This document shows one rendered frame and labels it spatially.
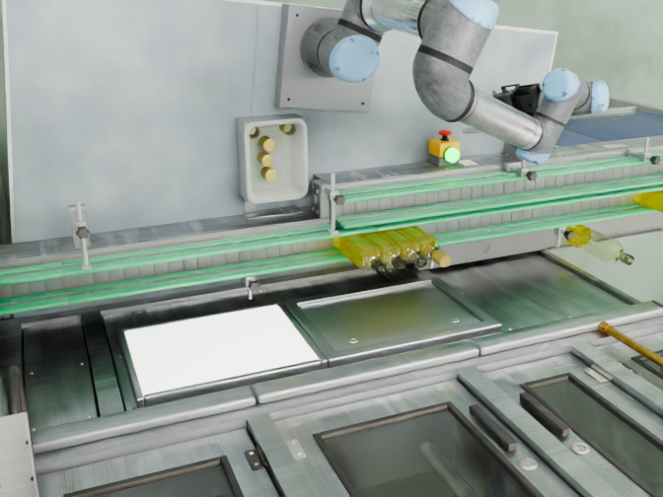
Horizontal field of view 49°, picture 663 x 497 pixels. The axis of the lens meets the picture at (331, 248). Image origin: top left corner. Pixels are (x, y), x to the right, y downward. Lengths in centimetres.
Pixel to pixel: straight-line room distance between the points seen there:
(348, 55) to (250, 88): 35
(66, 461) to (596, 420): 107
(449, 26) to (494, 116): 25
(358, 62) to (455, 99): 41
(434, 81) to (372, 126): 75
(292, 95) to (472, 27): 71
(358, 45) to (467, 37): 42
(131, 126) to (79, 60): 20
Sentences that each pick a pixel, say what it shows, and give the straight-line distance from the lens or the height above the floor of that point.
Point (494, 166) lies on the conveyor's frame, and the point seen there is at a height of 88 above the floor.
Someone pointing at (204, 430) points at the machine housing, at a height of 143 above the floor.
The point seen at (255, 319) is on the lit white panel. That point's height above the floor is 105.
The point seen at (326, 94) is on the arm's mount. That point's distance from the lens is 206.
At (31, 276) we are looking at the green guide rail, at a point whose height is 96.
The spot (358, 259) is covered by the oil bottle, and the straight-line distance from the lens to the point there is 193.
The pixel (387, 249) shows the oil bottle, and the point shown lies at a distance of 193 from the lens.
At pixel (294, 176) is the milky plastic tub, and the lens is 210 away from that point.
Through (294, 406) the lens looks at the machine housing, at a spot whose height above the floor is 143.
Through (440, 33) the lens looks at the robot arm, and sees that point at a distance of 147.
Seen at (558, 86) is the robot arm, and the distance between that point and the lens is 176.
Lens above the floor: 269
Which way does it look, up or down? 60 degrees down
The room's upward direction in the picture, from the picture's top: 132 degrees clockwise
